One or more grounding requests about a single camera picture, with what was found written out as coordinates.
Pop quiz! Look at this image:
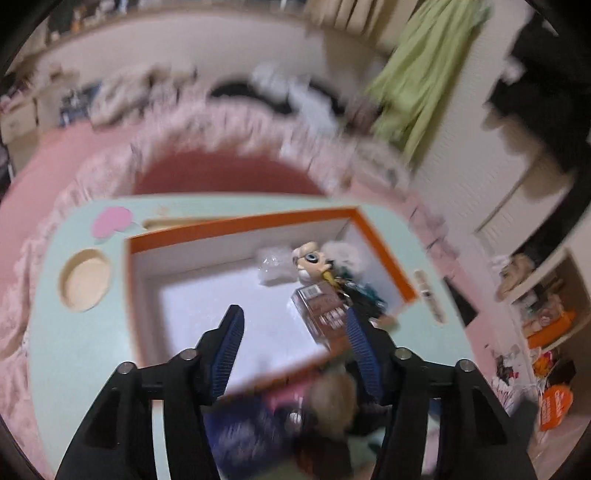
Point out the mint green desktop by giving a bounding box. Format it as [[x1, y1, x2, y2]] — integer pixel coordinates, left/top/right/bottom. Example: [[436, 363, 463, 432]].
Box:
[[28, 194, 476, 480]]

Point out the black clothing pile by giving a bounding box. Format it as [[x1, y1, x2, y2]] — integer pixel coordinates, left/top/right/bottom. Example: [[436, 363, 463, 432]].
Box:
[[210, 76, 301, 114]]

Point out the plastic-wrapped ball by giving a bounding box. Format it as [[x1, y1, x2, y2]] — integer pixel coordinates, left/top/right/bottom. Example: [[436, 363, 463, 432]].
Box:
[[256, 247, 296, 284]]

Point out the beige fluffy pompom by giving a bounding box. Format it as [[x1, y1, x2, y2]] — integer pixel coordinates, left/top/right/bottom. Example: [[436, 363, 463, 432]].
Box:
[[305, 369, 358, 439]]

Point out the green hanging cloth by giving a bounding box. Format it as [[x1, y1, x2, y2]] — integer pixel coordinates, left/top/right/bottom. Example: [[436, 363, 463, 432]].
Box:
[[367, 0, 490, 162]]

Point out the dark teal keychain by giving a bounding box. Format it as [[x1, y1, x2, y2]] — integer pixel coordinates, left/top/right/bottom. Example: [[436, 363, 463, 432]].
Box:
[[337, 277, 398, 328]]

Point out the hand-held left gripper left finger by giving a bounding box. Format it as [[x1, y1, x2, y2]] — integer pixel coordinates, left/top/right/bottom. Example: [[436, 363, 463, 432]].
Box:
[[54, 304, 245, 480]]

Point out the white shelf unit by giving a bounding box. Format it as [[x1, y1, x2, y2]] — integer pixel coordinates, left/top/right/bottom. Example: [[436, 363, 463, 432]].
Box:
[[475, 152, 591, 361]]

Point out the orange bag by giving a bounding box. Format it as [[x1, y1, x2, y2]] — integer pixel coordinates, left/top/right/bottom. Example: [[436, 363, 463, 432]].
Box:
[[538, 383, 575, 432]]

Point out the white tube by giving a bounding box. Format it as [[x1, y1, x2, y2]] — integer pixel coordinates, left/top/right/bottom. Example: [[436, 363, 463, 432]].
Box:
[[412, 269, 446, 325]]

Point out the black hanging clothing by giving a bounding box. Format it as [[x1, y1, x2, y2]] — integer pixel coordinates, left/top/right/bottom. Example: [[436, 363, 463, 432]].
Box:
[[485, 18, 591, 171]]

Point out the orange cardboard box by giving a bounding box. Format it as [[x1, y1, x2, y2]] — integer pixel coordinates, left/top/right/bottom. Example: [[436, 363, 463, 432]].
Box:
[[124, 208, 419, 402]]

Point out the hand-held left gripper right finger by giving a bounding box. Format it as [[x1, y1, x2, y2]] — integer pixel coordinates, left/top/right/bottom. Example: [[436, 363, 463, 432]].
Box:
[[344, 307, 539, 480]]

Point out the white-haired doll figurine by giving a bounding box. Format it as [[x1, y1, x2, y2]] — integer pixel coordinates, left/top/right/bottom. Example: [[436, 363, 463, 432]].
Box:
[[292, 242, 335, 283]]

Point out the brown printed packet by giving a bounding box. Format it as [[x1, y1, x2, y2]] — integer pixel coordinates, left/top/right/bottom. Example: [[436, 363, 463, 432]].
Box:
[[291, 282, 356, 352]]

